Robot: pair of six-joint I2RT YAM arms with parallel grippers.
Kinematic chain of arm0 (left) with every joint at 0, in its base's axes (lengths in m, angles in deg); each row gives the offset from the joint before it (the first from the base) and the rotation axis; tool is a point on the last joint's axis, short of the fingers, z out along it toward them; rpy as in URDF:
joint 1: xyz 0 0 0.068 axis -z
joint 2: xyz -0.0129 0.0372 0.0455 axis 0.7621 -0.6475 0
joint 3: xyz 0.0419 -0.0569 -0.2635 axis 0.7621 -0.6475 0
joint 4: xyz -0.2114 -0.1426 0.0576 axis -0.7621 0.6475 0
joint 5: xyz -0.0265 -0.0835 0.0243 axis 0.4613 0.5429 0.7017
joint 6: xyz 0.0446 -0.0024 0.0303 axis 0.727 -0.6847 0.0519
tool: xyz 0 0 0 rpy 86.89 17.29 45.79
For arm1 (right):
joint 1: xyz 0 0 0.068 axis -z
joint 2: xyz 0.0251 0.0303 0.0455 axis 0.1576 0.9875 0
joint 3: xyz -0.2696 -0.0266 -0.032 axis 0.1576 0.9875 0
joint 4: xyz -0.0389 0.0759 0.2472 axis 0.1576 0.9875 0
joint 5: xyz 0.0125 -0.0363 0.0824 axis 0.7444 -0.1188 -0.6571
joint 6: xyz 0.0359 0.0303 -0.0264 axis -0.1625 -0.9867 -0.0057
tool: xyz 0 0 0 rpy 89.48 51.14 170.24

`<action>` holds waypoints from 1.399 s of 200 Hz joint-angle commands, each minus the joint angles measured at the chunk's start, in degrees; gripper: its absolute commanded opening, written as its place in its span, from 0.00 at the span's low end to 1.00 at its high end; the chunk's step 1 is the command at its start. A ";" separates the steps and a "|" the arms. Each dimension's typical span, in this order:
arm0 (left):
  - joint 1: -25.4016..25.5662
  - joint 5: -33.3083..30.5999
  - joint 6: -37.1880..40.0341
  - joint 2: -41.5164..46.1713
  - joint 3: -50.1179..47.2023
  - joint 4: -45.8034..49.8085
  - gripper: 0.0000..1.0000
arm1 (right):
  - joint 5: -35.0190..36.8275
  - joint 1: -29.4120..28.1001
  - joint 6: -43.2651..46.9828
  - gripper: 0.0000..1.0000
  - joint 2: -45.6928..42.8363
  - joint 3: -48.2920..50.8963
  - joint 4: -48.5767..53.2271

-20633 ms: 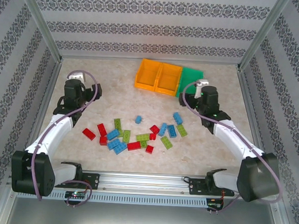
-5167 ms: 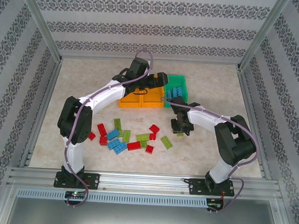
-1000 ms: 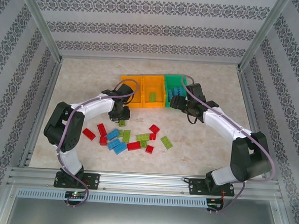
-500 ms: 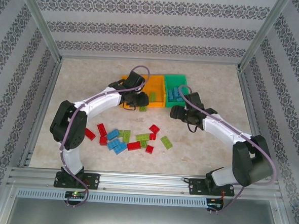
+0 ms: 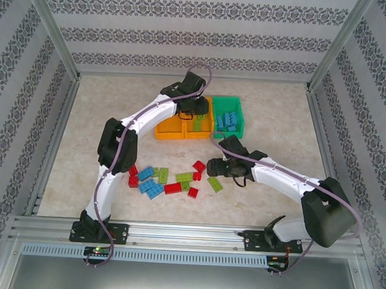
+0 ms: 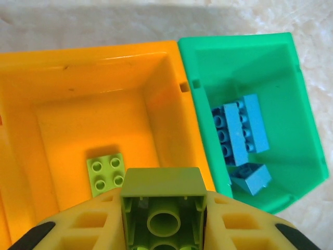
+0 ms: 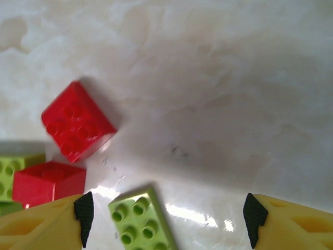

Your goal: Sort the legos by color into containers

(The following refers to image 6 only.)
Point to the lime green lego brick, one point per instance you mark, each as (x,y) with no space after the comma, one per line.
(104,166)
(161,182)

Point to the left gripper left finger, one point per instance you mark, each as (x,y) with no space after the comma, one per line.
(86,226)

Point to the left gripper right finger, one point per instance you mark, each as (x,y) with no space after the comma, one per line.
(242,229)

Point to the orange plastic bin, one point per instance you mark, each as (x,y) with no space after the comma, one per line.
(78,91)

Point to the blue lego brick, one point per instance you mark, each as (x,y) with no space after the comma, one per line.
(251,179)
(235,135)
(257,122)

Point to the green plastic bin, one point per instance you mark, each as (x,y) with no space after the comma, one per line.
(286,91)

